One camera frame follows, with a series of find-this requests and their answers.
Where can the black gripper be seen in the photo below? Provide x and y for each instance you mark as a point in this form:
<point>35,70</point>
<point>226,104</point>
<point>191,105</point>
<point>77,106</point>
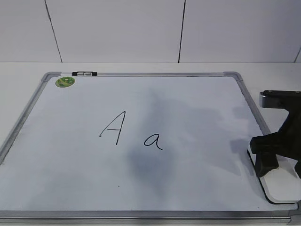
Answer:
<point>287,140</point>

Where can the white board eraser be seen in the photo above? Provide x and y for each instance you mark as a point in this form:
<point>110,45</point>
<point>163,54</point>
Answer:
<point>280,186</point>

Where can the black and silver marker pen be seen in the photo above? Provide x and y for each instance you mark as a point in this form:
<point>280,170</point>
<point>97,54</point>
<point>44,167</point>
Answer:
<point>84,74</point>

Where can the round green magnet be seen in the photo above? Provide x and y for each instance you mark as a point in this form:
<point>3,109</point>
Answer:
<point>65,82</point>

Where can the white board with aluminium frame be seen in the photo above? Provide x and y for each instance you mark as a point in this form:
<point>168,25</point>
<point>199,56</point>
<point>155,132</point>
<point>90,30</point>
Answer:
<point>135,147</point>

